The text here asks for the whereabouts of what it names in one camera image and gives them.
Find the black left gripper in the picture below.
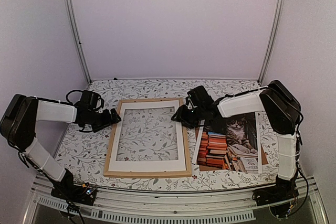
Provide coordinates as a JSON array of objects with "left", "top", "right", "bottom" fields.
[{"left": 88, "top": 108, "right": 121, "bottom": 133}]

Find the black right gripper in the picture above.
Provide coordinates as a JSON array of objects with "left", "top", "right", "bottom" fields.
[{"left": 171, "top": 105, "right": 204, "bottom": 130}]

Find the brown frame backing board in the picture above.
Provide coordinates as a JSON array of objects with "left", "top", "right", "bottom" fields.
[{"left": 192, "top": 127, "right": 268, "bottom": 174}]

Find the light wooden picture frame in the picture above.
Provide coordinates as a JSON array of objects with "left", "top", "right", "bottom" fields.
[{"left": 103, "top": 97, "right": 194, "bottom": 179}]

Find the cat photo white border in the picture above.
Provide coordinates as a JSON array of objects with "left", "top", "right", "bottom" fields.
[{"left": 108, "top": 101, "right": 187, "bottom": 173}]

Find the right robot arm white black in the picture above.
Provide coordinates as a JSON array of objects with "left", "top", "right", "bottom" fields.
[{"left": 171, "top": 80, "right": 303, "bottom": 201}]

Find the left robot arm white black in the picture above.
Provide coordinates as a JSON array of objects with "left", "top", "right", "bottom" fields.
[{"left": 1, "top": 90, "right": 121, "bottom": 200}]

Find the floral patterned table cover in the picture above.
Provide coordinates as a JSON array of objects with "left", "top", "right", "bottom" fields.
[{"left": 55, "top": 79, "right": 279, "bottom": 191}]

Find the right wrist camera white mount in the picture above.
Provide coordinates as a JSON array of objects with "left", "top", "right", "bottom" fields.
[{"left": 185, "top": 97, "right": 197, "bottom": 110}]

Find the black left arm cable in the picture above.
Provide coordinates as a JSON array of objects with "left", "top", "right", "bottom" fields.
[{"left": 65, "top": 89, "right": 85, "bottom": 104}]

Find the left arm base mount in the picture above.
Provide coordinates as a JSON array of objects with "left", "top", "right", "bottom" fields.
[{"left": 51, "top": 180, "right": 97, "bottom": 206}]

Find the front aluminium rail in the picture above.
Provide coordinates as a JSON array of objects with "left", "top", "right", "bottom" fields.
[{"left": 23, "top": 176, "right": 329, "bottom": 223}]

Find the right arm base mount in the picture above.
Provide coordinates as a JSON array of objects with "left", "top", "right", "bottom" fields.
[{"left": 252, "top": 177, "right": 299, "bottom": 206}]

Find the left aluminium corner post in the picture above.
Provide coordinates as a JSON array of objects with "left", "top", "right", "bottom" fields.
[{"left": 64, "top": 0, "right": 92, "bottom": 84}]

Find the aluminium corner post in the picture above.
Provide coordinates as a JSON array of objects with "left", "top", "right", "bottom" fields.
[
  {"left": 258, "top": 0, "right": 285, "bottom": 84},
  {"left": 64, "top": 0, "right": 92, "bottom": 84}
]

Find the right aluminium corner post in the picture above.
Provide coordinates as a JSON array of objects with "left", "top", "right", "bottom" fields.
[{"left": 258, "top": 0, "right": 285, "bottom": 84}]

